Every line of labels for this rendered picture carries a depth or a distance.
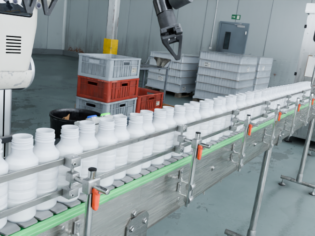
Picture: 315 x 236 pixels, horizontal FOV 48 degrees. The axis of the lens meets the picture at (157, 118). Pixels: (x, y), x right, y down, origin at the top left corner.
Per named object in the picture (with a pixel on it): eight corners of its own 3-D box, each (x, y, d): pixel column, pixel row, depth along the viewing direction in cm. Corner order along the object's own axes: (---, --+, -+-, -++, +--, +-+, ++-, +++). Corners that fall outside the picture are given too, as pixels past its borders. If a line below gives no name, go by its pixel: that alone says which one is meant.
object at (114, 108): (105, 125, 352) (107, 103, 347) (73, 116, 369) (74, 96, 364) (136, 116, 406) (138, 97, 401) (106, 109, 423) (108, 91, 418)
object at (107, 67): (109, 81, 342) (111, 58, 337) (76, 74, 359) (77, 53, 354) (139, 78, 396) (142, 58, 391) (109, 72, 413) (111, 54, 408)
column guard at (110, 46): (108, 74, 1108) (111, 39, 1083) (99, 72, 1128) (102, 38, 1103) (116, 74, 1140) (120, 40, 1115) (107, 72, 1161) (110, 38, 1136)
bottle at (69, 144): (68, 189, 83) (72, 121, 79) (84, 198, 79) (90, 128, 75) (46, 196, 78) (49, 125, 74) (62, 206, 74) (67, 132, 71)
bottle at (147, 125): (149, 162, 106) (155, 109, 103) (151, 170, 100) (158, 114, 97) (129, 161, 105) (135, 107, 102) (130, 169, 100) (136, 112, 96)
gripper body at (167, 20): (180, 36, 118) (174, 15, 118) (181, 28, 108) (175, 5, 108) (161, 41, 118) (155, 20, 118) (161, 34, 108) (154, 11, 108)
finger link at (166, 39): (188, 59, 117) (180, 32, 117) (189, 55, 110) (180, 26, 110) (168, 64, 118) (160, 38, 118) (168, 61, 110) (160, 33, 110)
